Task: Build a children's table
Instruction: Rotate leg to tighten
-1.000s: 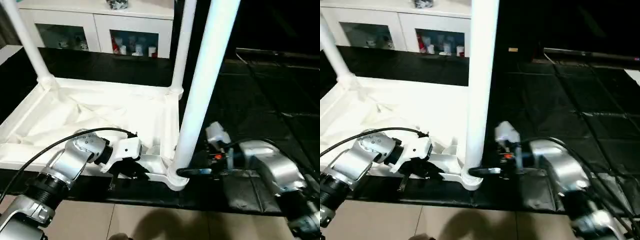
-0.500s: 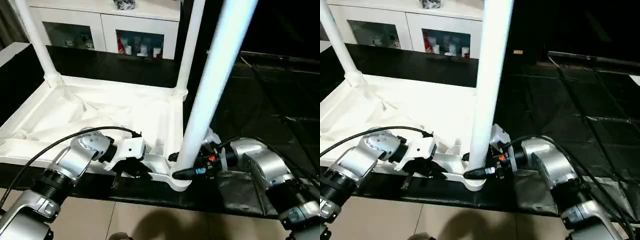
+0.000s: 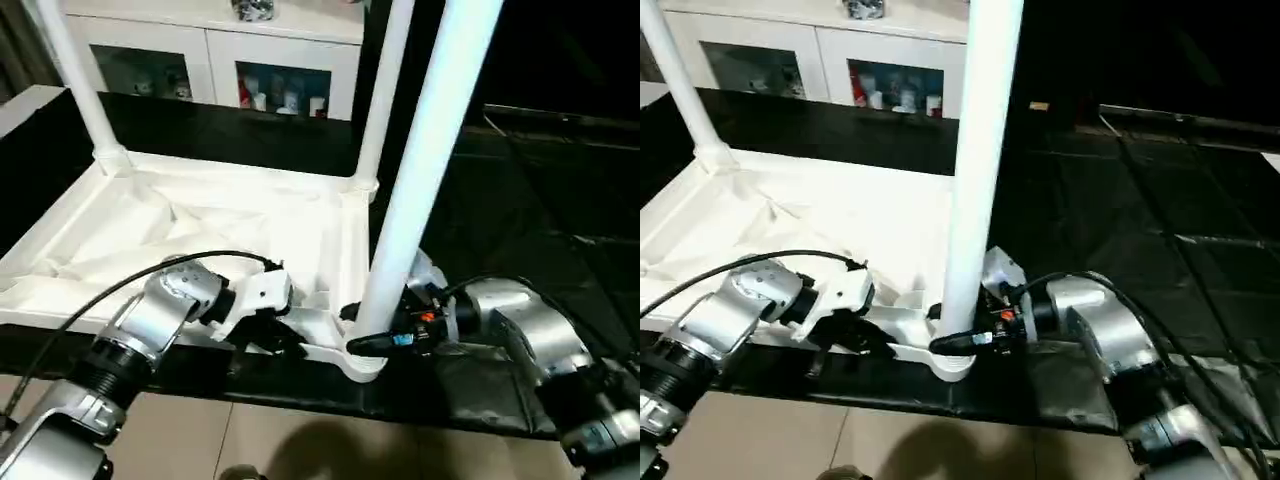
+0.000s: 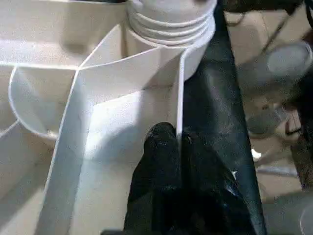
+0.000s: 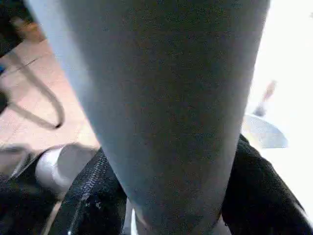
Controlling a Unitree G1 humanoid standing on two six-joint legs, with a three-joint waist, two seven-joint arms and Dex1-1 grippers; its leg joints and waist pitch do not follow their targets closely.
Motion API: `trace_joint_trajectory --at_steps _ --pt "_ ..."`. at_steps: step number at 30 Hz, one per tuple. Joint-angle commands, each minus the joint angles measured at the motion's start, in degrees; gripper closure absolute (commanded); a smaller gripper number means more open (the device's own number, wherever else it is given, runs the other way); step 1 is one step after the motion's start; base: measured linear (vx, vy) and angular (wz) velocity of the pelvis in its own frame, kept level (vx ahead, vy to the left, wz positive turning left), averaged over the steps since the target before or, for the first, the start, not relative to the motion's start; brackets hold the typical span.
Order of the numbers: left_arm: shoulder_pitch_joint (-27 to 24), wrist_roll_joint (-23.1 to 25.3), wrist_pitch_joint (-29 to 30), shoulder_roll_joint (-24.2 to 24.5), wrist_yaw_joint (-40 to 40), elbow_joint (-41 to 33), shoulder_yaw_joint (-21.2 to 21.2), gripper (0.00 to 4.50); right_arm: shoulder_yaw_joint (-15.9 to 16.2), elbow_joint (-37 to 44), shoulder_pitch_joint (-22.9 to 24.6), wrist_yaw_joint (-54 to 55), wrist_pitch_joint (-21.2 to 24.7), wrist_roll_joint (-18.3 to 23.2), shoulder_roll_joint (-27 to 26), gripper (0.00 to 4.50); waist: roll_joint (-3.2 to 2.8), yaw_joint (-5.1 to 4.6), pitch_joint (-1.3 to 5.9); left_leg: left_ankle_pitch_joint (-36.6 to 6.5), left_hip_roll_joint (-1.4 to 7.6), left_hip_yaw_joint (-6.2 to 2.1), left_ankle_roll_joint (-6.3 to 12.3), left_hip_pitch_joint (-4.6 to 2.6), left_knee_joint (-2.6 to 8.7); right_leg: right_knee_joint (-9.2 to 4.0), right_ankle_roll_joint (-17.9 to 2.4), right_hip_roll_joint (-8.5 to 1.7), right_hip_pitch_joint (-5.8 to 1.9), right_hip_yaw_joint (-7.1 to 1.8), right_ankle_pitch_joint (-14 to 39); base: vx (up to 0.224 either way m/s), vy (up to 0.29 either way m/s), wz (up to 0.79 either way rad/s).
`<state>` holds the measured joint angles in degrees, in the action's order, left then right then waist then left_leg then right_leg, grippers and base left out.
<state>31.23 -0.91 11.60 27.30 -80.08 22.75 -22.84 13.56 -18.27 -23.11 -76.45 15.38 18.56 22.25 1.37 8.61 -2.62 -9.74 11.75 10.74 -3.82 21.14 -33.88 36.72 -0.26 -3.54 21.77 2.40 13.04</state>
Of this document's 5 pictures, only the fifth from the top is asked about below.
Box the white plastic table leg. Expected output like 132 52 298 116
24 0 272 235

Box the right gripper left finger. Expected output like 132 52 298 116
49 149 129 235

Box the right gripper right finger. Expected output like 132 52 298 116
221 135 313 235

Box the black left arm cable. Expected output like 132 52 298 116
0 51 65 130

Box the brown cardboard box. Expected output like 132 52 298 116
12 17 45 44

